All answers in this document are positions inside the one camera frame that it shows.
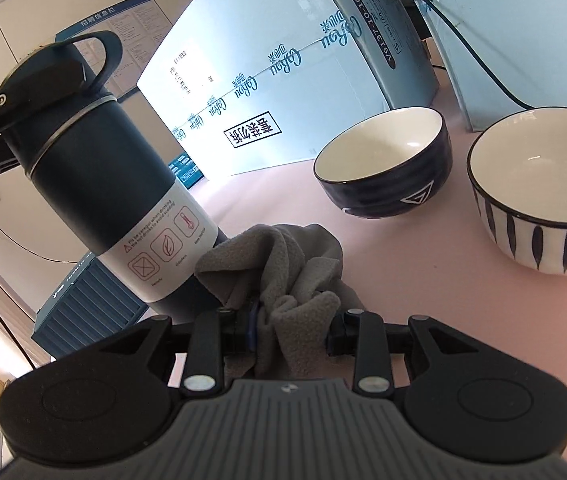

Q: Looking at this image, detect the long black cable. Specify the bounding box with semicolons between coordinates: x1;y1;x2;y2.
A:
373;0;537;111

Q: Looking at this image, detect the dark blue bowl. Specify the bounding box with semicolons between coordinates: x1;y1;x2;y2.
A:
313;106;453;220

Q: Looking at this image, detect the light blue cardboard box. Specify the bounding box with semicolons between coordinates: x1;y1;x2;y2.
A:
396;0;567;133

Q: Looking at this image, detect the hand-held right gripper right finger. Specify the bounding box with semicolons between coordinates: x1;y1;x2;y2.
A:
326;310;484;396

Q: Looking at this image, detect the white striped bowl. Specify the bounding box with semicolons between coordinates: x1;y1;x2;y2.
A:
467;106;567;277

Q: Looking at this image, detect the dark blue insulated bottle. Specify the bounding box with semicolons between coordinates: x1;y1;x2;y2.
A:
1;30;234;321

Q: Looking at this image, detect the grey cloth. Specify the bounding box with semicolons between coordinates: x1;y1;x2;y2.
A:
194;223;367;380

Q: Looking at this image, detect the dark blue ribbed box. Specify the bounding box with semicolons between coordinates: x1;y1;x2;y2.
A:
31;250;150;361

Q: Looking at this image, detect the wall notice board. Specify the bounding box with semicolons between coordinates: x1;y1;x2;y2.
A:
56;0;177;103

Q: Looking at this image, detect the light blue box white label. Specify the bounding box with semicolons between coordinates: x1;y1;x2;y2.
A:
136;0;392;177

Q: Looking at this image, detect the light blue box dark print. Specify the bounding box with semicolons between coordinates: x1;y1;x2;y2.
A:
306;0;440;111

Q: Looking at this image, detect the blue printed packet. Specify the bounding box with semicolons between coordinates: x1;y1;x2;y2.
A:
176;154;208;190

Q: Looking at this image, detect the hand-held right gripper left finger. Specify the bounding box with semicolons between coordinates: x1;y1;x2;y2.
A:
98;300;263;395

